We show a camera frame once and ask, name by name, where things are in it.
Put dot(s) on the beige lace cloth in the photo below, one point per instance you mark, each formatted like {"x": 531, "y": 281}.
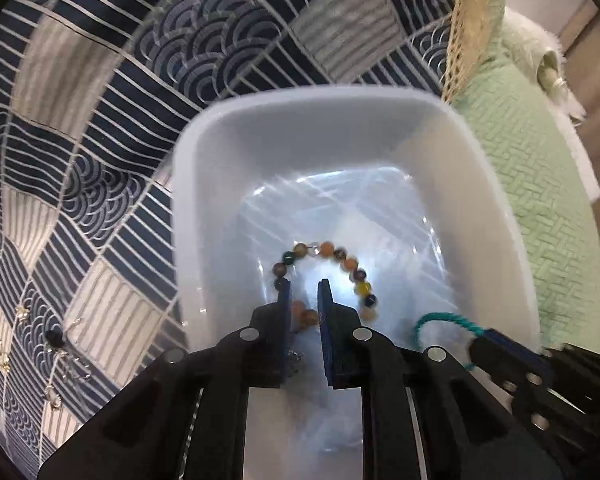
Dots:
{"x": 467, "y": 25}

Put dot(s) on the black bead earring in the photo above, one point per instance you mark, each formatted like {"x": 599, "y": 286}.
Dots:
{"x": 54, "y": 338}

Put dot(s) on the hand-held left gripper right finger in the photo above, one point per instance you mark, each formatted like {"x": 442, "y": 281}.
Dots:
{"x": 324, "y": 321}

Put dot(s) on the blue patchwork quilt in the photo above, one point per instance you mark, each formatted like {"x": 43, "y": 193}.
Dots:
{"x": 130, "y": 110}

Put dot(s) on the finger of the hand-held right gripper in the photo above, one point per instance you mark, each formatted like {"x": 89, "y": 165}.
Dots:
{"x": 582, "y": 367}
{"x": 519, "y": 358}

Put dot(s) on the small silver charm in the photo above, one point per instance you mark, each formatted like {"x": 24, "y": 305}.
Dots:
{"x": 295, "y": 358}

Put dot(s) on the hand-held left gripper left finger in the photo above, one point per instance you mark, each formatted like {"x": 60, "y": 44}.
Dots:
{"x": 283, "y": 316}

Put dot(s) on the white fluffy towel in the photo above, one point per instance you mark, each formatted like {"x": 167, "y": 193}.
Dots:
{"x": 555, "y": 80}

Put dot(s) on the gold charm earring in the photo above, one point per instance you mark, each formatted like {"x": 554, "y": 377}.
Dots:
{"x": 0, "y": 353}

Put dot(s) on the silver charm earring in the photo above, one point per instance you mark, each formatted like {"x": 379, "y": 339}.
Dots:
{"x": 53, "y": 396}

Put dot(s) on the green quilted blanket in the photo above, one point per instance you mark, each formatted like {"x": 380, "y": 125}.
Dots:
{"x": 540, "y": 200}

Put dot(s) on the white plastic bin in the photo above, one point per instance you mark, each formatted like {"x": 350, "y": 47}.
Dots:
{"x": 325, "y": 170}

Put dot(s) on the gold flower earring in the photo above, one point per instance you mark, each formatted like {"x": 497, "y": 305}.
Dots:
{"x": 22, "y": 313}

